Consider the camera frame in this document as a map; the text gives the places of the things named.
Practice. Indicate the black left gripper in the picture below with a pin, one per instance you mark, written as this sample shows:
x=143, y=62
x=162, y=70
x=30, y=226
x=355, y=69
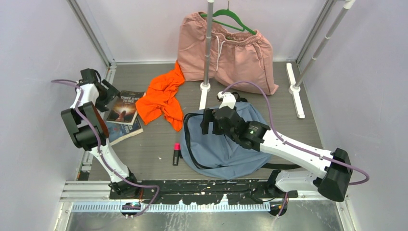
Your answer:
x=112, y=93

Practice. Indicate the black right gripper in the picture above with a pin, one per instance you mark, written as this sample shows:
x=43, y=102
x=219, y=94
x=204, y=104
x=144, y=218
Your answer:
x=208, y=117

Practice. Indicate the Three Days to See book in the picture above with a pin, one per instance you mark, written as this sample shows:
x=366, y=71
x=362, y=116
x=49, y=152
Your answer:
x=124, y=109

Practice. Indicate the light blue backpack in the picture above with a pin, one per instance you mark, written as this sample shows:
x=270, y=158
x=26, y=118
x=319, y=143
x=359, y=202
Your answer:
x=218, y=156

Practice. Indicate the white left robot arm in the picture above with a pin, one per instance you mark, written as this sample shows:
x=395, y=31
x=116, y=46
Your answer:
x=88, y=130

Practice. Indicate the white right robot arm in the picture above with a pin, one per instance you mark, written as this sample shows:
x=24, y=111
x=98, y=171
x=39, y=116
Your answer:
x=328, y=173

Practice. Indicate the blue paperback book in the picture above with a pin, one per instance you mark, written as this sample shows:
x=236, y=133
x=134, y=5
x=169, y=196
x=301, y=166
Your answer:
x=120, y=132

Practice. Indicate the orange shirt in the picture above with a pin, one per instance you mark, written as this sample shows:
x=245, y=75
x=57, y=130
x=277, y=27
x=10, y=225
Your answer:
x=160, y=99

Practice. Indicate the pink highlighter marker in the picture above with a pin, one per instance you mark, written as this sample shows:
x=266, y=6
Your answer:
x=176, y=154

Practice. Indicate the pink shorts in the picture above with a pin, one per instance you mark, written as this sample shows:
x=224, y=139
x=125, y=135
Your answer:
x=239, y=58

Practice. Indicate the white right rack stand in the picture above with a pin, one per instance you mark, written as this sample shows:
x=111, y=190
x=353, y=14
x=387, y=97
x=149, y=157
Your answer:
x=304, y=63

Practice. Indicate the green clothes hanger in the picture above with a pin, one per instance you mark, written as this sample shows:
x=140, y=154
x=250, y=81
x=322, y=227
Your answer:
x=226, y=17

